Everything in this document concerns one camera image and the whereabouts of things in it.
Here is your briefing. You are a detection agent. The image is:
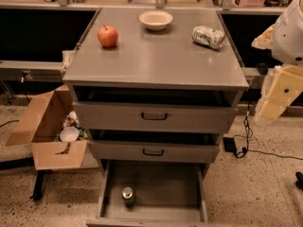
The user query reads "bottom grey drawer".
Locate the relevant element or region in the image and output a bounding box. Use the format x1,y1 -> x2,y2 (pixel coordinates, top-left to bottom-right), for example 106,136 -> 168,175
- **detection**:
86,161 -> 208,227

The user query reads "red apple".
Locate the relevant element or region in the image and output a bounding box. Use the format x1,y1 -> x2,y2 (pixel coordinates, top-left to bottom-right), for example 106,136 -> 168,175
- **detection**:
98,25 -> 118,48

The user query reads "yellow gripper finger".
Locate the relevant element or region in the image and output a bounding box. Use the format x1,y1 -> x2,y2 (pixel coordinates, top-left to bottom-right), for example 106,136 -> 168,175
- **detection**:
251,26 -> 274,49
255,64 -> 303,123

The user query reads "black table leg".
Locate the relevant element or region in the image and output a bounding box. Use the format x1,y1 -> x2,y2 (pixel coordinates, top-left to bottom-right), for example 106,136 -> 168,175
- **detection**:
30,170 -> 45,201

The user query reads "grey drawer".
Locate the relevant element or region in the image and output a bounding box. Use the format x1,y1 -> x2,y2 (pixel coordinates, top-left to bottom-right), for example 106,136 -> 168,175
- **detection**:
86,161 -> 208,227
89,141 -> 220,163
73,102 -> 237,133

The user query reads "middle grey drawer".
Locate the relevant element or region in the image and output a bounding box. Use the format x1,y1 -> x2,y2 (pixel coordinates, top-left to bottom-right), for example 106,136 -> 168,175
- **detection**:
89,141 -> 220,163

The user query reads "black cable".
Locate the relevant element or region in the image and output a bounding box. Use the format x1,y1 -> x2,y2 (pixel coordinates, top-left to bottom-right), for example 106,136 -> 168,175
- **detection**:
233,102 -> 303,162

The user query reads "white bowl in box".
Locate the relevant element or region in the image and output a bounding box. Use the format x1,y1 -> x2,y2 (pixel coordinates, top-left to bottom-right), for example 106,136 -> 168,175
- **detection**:
60,127 -> 80,142

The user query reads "grey drawer cabinet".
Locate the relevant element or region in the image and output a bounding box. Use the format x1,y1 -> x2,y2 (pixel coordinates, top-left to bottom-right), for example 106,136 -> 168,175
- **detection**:
62,7 -> 250,182

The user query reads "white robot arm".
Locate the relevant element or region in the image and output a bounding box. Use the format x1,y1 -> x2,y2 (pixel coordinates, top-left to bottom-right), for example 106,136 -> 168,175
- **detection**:
251,0 -> 303,125

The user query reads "green soda can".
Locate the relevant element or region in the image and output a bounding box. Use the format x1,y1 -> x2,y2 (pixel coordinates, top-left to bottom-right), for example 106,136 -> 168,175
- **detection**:
121,186 -> 135,207

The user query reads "cardboard box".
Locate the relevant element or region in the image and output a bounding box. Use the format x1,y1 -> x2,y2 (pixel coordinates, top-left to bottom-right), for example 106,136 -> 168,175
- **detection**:
7,86 -> 98,170

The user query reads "black power adapter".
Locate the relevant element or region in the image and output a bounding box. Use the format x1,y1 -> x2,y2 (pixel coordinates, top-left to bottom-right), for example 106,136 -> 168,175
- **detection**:
223,137 -> 237,153

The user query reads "top grey drawer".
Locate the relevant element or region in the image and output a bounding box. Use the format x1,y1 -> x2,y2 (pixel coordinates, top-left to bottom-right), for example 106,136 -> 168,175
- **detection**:
73,102 -> 237,133

